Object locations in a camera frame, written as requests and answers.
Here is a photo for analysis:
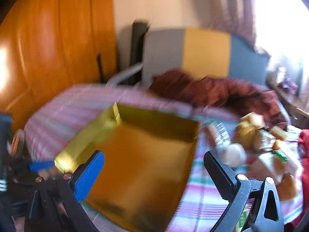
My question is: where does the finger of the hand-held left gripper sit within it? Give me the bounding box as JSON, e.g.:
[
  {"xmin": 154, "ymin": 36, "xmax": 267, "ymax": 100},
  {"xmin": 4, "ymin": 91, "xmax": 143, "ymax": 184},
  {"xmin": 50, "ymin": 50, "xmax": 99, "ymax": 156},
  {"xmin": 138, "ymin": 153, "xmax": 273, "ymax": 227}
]
[{"xmin": 14, "ymin": 159, "xmax": 58, "ymax": 182}]

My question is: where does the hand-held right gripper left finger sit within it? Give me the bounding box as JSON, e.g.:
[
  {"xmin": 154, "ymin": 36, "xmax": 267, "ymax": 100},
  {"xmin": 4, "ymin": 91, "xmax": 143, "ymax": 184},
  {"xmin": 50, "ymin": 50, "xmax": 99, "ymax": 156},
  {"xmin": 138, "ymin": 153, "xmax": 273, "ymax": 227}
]
[{"xmin": 28, "ymin": 150, "xmax": 105, "ymax": 232}]

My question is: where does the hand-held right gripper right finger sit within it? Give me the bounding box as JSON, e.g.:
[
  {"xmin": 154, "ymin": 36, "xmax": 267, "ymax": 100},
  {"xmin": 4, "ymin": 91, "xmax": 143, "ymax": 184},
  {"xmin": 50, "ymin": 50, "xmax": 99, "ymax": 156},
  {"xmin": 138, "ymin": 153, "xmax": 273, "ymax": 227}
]
[{"xmin": 203, "ymin": 150, "xmax": 285, "ymax": 232}]

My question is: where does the white tea box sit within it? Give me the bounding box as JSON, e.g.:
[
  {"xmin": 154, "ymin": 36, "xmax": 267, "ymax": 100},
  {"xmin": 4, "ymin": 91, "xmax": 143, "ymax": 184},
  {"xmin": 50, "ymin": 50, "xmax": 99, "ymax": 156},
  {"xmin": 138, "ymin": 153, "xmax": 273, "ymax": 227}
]
[{"xmin": 256, "ymin": 150, "xmax": 300, "ymax": 184}]

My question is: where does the maroon box with gold inside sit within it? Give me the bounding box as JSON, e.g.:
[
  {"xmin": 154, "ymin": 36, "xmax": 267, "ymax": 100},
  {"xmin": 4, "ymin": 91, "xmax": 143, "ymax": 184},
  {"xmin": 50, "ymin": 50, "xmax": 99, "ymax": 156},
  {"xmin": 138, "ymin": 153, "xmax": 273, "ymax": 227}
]
[{"xmin": 54, "ymin": 101, "xmax": 201, "ymax": 232}]

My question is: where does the desktop with striped tablecloth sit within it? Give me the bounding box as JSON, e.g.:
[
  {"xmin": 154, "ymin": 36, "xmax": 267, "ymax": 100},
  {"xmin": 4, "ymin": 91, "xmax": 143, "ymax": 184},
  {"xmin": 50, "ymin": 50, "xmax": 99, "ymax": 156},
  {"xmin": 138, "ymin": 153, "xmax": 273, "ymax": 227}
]
[{"xmin": 24, "ymin": 83, "xmax": 305, "ymax": 232}]

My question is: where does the red towel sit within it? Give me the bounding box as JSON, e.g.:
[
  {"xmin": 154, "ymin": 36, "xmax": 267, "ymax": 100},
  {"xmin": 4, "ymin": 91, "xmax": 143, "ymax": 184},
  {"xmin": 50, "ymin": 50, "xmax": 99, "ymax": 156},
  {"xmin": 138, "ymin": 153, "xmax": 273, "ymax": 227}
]
[{"xmin": 297, "ymin": 129, "xmax": 309, "ymax": 165}]

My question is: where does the maroon jacket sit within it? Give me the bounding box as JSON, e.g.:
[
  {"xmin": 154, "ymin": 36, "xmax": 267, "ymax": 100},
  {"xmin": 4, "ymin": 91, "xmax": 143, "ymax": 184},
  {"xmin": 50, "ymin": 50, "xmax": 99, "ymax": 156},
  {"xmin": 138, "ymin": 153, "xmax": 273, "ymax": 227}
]
[{"xmin": 150, "ymin": 69, "xmax": 288, "ymax": 126}]

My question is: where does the wooden side desk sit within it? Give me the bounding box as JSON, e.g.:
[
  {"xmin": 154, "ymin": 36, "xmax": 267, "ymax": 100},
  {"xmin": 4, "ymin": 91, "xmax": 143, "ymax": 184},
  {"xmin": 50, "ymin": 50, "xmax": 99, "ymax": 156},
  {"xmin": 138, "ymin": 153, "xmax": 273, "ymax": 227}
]
[{"xmin": 268, "ymin": 77, "xmax": 309, "ymax": 126}]

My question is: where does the orange wooden wardrobe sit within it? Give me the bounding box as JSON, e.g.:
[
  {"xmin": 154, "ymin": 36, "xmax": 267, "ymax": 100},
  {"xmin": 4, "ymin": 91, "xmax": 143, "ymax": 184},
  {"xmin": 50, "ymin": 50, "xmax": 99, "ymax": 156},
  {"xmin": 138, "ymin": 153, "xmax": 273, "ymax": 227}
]
[{"xmin": 0, "ymin": 0, "xmax": 119, "ymax": 131}]

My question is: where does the grey yellow blue chair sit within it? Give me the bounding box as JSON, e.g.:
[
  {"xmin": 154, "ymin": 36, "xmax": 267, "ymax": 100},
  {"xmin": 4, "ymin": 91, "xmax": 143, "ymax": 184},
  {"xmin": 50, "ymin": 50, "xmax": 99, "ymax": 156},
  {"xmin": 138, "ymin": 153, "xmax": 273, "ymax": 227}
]
[{"xmin": 106, "ymin": 28, "xmax": 271, "ymax": 87}]

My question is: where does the dark upright panel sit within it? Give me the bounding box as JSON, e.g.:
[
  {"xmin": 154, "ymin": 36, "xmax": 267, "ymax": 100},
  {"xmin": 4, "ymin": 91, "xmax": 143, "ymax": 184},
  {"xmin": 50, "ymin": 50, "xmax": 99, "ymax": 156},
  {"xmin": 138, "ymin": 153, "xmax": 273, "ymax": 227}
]
[{"xmin": 129, "ymin": 20, "xmax": 150, "ymax": 85}]

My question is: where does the pink curtain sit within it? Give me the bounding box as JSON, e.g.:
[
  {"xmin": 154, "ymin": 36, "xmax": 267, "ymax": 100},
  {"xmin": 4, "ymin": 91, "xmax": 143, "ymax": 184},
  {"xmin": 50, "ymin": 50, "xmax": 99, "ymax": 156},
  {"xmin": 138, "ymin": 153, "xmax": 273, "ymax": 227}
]
[{"xmin": 212, "ymin": 0, "xmax": 266, "ymax": 51}]

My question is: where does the bright window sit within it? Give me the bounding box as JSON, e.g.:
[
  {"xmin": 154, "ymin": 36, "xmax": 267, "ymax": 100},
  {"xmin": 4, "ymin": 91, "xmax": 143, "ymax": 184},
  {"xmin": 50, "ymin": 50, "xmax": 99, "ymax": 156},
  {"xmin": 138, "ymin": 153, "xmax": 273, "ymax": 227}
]
[{"xmin": 251, "ymin": 0, "xmax": 309, "ymax": 56}]

